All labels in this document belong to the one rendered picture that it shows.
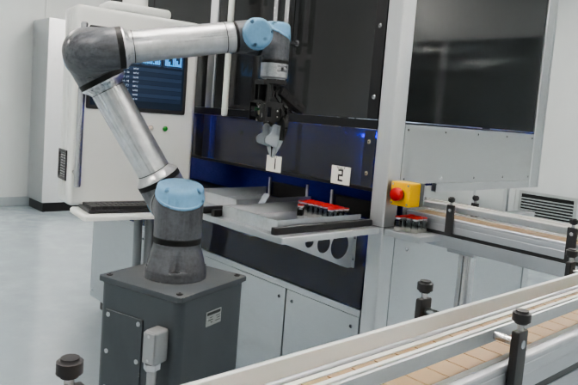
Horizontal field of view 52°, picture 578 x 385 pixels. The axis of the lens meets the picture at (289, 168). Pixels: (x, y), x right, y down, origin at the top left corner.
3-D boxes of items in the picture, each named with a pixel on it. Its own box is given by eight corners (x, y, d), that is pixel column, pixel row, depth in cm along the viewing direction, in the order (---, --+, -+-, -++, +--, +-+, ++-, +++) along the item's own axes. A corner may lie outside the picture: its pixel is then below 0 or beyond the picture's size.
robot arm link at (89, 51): (56, 24, 127) (273, 6, 143) (58, 29, 138) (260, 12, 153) (65, 78, 129) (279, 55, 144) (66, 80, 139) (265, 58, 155)
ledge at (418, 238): (411, 231, 192) (412, 225, 192) (445, 240, 183) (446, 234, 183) (384, 235, 183) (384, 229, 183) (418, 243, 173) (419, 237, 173)
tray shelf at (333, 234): (256, 198, 241) (257, 193, 241) (394, 231, 190) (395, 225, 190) (150, 202, 209) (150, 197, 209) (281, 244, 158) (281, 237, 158)
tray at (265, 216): (303, 210, 205) (304, 200, 205) (359, 225, 185) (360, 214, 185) (222, 216, 182) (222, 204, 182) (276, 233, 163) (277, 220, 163)
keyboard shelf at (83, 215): (173, 206, 253) (174, 200, 253) (202, 219, 230) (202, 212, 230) (64, 209, 228) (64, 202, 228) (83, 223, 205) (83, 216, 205)
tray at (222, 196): (265, 195, 238) (266, 186, 237) (310, 205, 218) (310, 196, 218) (193, 198, 215) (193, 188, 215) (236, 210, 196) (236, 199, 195)
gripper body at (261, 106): (247, 122, 164) (250, 77, 163) (271, 123, 170) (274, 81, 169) (265, 123, 158) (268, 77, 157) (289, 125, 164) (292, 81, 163)
